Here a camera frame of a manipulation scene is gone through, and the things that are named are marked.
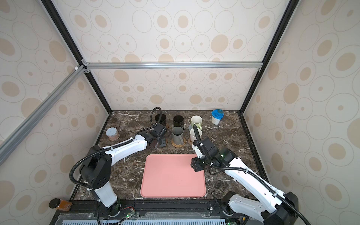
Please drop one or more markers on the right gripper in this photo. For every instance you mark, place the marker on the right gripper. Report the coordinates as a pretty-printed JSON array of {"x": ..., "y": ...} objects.
[{"x": 194, "y": 164}]

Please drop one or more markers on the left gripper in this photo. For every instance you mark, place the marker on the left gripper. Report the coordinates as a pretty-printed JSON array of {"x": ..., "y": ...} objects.
[{"x": 164, "y": 142}]

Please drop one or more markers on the black mug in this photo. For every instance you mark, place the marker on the black mug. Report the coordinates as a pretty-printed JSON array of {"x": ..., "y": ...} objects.
[
  {"x": 178, "y": 121},
  {"x": 162, "y": 119}
]

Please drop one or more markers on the grey mug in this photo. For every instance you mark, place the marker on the grey mug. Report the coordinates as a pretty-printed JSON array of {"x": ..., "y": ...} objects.
[{"x": 177, "y": 136}]

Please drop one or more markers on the white mug pink handle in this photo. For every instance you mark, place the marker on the white mug pink handle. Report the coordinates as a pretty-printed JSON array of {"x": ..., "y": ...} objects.
[{"x": 193, "y": 136}]

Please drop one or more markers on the rattan coaster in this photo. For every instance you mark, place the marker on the rattan coaster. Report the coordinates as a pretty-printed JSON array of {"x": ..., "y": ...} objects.
[{"x": 176, "y": 145}]

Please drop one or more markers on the green mug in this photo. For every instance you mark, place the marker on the green mug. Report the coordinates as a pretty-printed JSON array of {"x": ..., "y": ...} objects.
[{"x": 196, "y": 120}]

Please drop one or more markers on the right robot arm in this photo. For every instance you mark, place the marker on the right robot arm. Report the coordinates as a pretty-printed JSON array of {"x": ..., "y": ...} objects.
[{"x": 271, "y": 206}]

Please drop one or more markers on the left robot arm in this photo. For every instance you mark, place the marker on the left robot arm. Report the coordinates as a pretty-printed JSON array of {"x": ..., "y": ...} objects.
[{"x": 94, "y": 170}]

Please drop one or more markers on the white cup blue lid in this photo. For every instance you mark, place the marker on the white cup blue lid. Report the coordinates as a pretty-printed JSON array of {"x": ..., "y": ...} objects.
[{"x": 216, "y": 116}]

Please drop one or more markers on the pink tray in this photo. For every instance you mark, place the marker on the pink tray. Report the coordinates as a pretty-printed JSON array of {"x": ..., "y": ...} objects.
[{"x": 171, "y": 176}]

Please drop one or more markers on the horizontal aluminium bar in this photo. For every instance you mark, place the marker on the horizontal aluminium bar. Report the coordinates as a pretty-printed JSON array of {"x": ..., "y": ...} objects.
[{"x": 174, "y": 65}]

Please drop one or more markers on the brown jar black lid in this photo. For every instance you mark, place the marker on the brown jar black lid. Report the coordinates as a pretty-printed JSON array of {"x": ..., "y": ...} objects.
[{"x": 60, "y": 205}]

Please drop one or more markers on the diagonal aluminium bar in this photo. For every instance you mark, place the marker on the diagonal aluminium bar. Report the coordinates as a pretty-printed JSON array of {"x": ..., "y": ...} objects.
[{"x": 16, "y": 137}]

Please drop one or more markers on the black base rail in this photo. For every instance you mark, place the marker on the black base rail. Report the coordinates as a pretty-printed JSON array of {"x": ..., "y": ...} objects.
[{"x": 150, "y": 212}]

